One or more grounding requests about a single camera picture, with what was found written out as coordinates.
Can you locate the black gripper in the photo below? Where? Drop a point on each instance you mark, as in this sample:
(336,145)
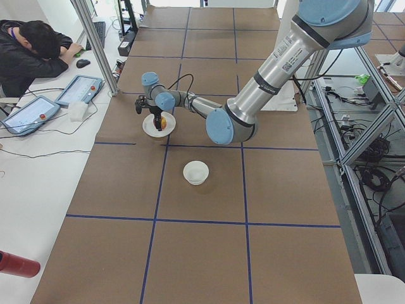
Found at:
(155,111)

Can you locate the red yellow apple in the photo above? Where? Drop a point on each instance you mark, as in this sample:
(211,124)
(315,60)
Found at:
(164,124)

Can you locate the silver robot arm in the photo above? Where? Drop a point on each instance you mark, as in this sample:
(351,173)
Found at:
(317,25)

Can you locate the white round plate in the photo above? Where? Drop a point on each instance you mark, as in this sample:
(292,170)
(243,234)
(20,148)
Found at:
(149,128)

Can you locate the white bowl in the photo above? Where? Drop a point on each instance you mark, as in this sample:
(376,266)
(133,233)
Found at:
(195,172)

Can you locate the far teach pendant tablet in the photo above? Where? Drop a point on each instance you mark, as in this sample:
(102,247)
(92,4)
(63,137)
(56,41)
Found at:
(81,88)

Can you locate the teach pendant tablet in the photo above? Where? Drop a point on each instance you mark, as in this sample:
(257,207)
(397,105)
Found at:
(81,88)
(31,116)

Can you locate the black computer mouse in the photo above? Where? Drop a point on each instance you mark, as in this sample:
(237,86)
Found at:
(82,63)

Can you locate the near teach pendant tablet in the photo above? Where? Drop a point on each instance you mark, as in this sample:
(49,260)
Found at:
(31,116)

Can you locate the person in black jacket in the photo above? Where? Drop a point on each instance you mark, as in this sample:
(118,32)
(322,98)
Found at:
(29,51)

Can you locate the red bottle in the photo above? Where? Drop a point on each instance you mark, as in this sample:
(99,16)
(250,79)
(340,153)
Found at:
(18,266)

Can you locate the aluminium frame post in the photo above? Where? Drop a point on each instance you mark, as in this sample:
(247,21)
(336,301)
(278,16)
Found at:
(85,18)

